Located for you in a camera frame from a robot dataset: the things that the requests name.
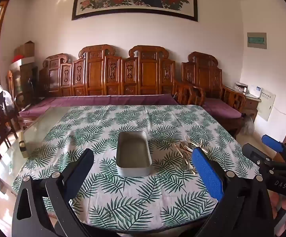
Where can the carved wooden armchair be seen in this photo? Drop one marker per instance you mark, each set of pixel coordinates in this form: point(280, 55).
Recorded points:
point(202, 74)

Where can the grey wall electrical panel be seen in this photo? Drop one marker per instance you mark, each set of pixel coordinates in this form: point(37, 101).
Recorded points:
point(256, 40)

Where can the red cloth item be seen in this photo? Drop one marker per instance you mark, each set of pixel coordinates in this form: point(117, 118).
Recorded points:
point(16, 59)

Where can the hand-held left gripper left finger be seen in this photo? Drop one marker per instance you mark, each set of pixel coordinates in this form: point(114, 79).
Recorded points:
point(80, 175)

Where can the grey fluffy bundle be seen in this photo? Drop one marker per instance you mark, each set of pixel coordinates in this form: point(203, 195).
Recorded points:
point(247, 126)

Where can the white plastic bag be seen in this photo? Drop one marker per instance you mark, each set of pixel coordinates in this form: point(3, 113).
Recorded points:
point(7, 98)

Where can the carved wooden long sofa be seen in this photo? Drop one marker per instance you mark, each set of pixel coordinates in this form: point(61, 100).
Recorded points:
point(96, 74)

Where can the long purple sofa cushion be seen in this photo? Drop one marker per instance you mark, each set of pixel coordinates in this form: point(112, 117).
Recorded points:
point(96, 101)

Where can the wooden window frame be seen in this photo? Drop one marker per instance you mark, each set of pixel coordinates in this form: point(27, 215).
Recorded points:
point(1, 29)

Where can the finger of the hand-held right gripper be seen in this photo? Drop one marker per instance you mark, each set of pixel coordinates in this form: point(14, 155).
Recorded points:
point(272, 143)
point(252, 151)

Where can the purple armchair cushion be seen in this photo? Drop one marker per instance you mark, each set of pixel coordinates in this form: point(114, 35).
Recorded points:
point(222, 108)

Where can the white printer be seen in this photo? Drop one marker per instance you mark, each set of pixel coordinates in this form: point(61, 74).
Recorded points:
point(240, 87)

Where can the grey metal rectangular container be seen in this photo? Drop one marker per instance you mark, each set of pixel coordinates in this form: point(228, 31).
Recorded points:
point(133, 171)

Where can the white metal panel board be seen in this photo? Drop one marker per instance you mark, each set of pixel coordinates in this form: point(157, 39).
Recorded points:
point(266, 106)

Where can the green leaf print tablecloth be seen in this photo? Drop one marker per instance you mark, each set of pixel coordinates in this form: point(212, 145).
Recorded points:
point(157, 197)

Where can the brown wooden chopstick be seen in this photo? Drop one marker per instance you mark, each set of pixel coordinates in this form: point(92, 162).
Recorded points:
point(182, 150)

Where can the brown cardboard box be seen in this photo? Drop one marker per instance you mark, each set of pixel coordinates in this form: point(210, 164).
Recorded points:
point(27, 49)
point(17, 51)

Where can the wooden side table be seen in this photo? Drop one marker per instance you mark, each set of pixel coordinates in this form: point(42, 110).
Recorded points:
point(251, 103)

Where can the white box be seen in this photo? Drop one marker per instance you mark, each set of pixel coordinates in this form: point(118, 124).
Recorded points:
point(27, 60)

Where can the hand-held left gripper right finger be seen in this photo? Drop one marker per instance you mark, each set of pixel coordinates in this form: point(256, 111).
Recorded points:
point(207, 172)

